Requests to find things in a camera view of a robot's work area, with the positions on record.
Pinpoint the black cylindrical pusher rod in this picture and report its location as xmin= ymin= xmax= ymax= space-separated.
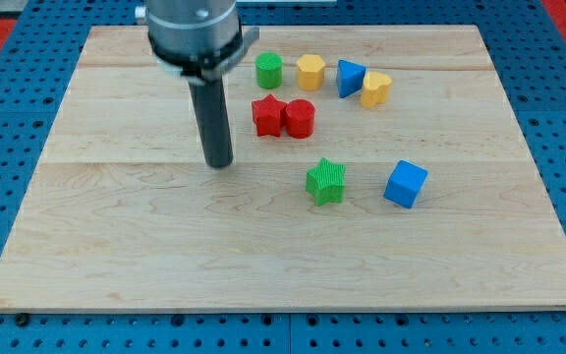
xmin=189 ymin=80 xmax=233 ymax=169

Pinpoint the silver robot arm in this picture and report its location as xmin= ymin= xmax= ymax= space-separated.
xmin=135 ymin=0 xmax=260 ymax=169

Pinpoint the red star block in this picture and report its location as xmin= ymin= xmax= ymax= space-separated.
xmin=251 ymin=94 xmax=287 ymax=137

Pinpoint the green star block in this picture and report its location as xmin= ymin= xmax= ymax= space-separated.
xmin=306 ymin=157 xmax=346 ymax=207

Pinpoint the green cylinder block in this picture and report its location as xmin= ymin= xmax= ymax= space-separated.
xmin=255 ymin=52 xmax=283 ymax=89

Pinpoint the red cylinder block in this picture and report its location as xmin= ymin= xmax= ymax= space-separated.
xmin=285 ymin=99 xmax=315 ymax=139

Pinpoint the yellow hexagon block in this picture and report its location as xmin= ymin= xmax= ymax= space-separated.
xmin=297 ymin=54 xmax=325 ymax=91

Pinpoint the blue triangle block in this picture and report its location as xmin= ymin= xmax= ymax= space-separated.
xmin=336 ymin=59 xmax=367 ymax=98

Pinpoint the yellow heart block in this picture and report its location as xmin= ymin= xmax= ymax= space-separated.
xmin=360 ymin=71 xmax=393 ymax=109

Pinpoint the light wooden board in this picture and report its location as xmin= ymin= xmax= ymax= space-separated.
xmin=0 ymin=26 xmax=566 ymax=314

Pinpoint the blue cube block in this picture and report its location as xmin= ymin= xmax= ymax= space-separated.
xmin=383 ymin=160 xmax=428 ymax=208

